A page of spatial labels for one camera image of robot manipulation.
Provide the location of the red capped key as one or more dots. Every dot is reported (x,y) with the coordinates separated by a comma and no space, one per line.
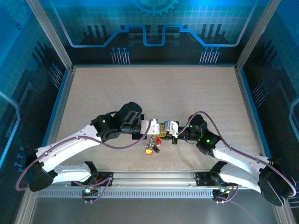
(158,141)

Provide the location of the black capped key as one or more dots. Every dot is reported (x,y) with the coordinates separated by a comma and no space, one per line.
(156,149)

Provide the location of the metal key organizer disc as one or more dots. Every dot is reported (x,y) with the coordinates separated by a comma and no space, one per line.
(149,143)

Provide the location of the yellow capped key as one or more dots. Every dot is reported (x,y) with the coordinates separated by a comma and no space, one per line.
(148,151)

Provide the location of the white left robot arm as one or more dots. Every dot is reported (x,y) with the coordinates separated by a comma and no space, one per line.
(70,147)

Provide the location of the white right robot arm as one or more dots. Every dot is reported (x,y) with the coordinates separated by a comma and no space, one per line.
(236,157)

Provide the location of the blue table border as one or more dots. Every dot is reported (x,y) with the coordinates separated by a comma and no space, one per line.
(258,121)

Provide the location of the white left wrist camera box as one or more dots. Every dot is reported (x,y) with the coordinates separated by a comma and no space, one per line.
(154,127)

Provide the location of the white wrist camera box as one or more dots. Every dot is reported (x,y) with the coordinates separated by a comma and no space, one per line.
(170,127)
(154,127)

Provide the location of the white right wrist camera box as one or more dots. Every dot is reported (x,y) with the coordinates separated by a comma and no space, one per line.
(170,127)

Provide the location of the aluminium rail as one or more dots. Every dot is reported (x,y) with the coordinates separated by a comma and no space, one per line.
(154,178)

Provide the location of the aluminium frame bar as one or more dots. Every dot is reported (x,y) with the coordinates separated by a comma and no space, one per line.
(60,112)
(249,112)

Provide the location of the aluminium frame post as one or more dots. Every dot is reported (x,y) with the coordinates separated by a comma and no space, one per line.
(257,35)
(50,35)

